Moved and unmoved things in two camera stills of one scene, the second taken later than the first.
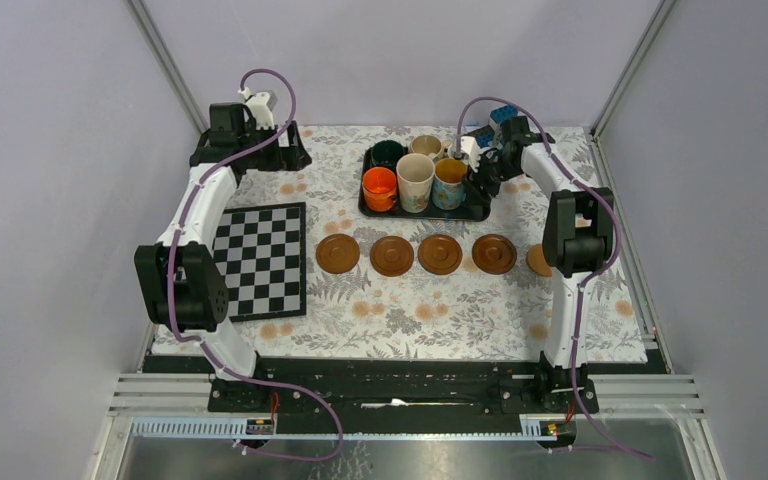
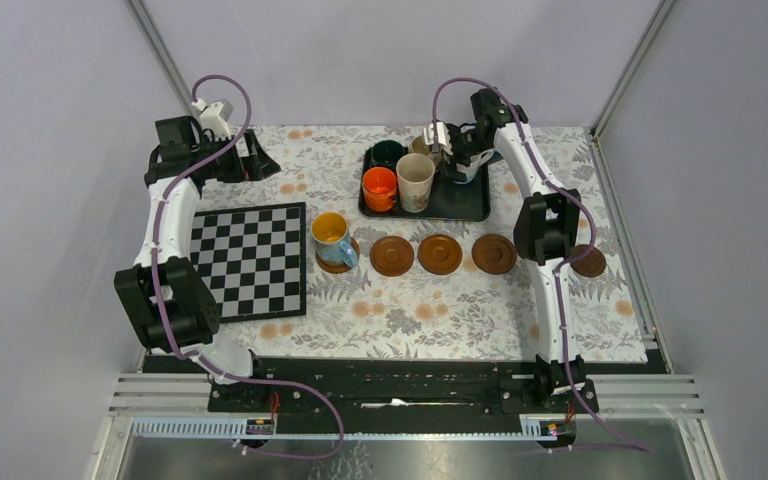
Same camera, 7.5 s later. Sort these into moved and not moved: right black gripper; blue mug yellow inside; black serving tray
Moved: right black gripper; blue mug yellow inside
Not moved: black serving tray
